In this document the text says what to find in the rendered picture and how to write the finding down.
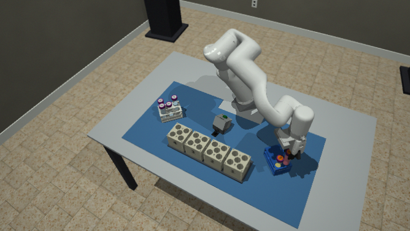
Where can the blue bench mat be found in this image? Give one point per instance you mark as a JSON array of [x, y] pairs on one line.
[[282, 196]]

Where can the beige bucket adapter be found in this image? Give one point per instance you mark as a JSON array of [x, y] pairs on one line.
[[178, 136], [236, 164], [197, 144], [216, 154]]

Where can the blue tube rack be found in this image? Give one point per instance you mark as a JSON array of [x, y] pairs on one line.
[[271, 159]]

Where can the white tube rack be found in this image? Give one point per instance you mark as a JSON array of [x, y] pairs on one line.
[[177, 113]]

